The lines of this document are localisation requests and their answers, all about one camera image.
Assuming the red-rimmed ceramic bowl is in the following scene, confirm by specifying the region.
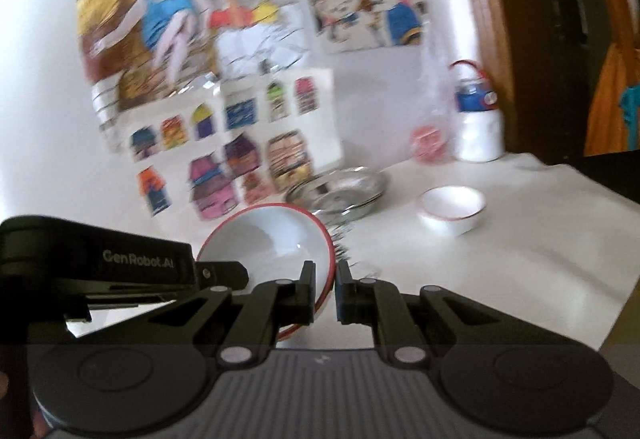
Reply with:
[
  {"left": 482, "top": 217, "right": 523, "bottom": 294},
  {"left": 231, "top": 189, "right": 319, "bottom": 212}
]
[{"left": 416, "top": 185, "right": 487, "bottom": 237}]

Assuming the floral ceramic bowl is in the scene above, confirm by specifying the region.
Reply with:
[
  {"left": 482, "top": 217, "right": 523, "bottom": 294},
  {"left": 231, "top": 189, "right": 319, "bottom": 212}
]
[{"left": 198, "top": 203, "right": 336, "bottom": 349}]

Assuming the steel plate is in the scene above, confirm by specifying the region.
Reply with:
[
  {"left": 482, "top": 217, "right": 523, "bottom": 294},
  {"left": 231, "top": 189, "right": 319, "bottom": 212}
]
[{"left": 284, "top": 167, "right": 390, "bottom": 227}]

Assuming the person's left hand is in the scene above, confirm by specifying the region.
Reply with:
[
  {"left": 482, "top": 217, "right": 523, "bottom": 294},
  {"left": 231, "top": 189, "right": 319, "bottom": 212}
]
[{"left": 1, "top": 373, "right": 49, "bottom": 438}]

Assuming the white printed table mat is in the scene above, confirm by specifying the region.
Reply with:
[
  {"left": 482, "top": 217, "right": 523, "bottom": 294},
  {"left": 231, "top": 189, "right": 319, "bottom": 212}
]
[{"left": 64, "top": 150, "right": 640, "bottom": 353}]

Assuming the houses drawing paper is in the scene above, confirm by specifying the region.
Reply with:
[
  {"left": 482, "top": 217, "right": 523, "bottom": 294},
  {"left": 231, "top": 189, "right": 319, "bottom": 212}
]
[{"left": 117, "top": 67, "right": 344, "bottom": 223}]

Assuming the white blue water bottle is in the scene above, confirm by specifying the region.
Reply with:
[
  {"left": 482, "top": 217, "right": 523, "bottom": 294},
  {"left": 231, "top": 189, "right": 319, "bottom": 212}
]
[{"left": 449, "top": 60, "right": 506, "bottom": 164}]

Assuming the red fruit in bag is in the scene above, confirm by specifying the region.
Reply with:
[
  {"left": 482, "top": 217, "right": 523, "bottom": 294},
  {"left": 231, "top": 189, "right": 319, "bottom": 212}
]
[{"left": 409, "top": 126, "right": 448, "bottom": 164}]

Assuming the clear plastic bag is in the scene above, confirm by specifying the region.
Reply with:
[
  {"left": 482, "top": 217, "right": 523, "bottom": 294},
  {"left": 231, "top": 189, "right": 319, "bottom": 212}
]
[{"left": 411, "top": 39, "right": 456, "bottom": 162}]

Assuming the boy with fan drawing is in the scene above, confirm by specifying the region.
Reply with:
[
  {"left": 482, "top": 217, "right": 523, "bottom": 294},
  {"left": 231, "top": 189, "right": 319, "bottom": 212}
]
[{"left": 76, "top": 0, "right": 310, "bottom": 151}]

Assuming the woman orange dress painting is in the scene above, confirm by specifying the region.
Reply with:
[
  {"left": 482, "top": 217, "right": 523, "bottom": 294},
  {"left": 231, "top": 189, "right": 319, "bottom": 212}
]
[{"left": 584, "top": 0, "right": 639, "bottom": 156}]

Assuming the wooden door frame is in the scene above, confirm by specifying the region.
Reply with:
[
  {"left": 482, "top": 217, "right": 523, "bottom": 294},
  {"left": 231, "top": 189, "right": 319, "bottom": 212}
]
[{"left": 470, "top": 0, "right": 566, "bottom": 164}]

